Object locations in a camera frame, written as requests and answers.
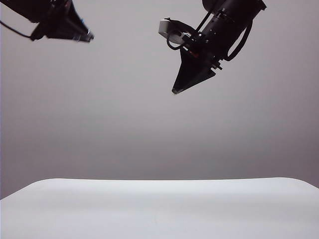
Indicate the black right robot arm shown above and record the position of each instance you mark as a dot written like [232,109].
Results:
[236,10]

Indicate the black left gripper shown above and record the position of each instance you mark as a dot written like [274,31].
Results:
[46,26]

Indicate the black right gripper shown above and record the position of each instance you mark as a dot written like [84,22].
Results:
[211,43]

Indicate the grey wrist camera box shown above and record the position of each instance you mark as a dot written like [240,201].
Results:
[166,28]

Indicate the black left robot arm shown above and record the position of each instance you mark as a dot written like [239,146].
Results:
[17,7]

